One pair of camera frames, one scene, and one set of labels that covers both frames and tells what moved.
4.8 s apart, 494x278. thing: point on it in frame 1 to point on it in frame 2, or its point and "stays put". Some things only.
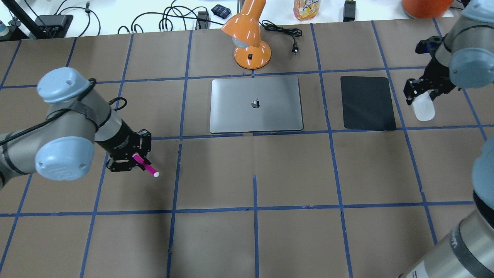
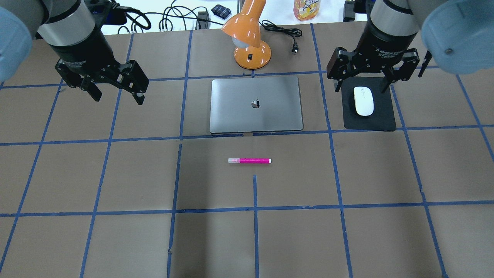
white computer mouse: x=424 y=107 to x=364 y=100
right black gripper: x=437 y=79 to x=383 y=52
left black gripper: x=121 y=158 to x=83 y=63
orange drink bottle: x=304 y=10 stays put
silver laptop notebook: x=256 y=105 stays put
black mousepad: x=367 y=103 stays put
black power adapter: x=349 y=11 stays put
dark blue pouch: x=222 y=12 stays put
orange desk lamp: x=244 y=29 stays put
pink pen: x=149 y=167 to x=249 y=160
